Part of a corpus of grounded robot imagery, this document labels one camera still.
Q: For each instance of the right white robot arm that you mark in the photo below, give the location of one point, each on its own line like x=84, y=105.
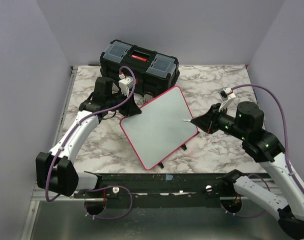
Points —
x=265, y=149

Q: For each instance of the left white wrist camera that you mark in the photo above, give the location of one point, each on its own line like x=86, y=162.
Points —
x=125, y=83

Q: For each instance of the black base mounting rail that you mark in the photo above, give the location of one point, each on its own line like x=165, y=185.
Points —
x=185, y=190

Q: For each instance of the pink framed whiteboard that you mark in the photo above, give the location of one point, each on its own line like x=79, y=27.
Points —
x=161, y=128

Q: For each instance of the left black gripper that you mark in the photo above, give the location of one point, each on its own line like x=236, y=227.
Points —
x=131, y=108

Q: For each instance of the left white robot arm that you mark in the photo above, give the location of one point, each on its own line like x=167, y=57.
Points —
x=54, y=170

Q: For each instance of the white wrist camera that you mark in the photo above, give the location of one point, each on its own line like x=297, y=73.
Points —
x=125, y=83
x=227, y=95

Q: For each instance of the blue tape piece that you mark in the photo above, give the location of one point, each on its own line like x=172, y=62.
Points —
x=168, y=177

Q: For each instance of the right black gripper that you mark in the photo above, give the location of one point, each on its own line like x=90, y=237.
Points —
x=207, y=121

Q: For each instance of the aluminium frame rail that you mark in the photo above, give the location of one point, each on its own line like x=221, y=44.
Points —
x=34, y=201

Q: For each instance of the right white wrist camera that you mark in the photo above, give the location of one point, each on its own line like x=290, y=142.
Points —
x=227, y=95

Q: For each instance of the black plastic toolbox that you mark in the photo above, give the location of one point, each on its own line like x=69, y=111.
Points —
x=155, y=72

